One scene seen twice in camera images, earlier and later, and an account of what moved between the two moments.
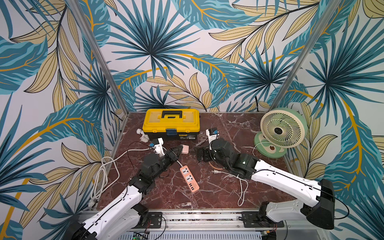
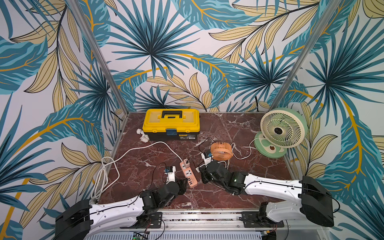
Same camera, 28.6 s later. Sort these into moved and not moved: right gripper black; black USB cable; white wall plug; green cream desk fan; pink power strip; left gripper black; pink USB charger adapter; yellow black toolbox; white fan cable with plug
Moved: right gripper black; left gripper black; pink USB charger adapter; pink power strip; white fan cable with plug; black USB cable
Not moved: yellow black toolbox; white wall plug; green cream desk fan
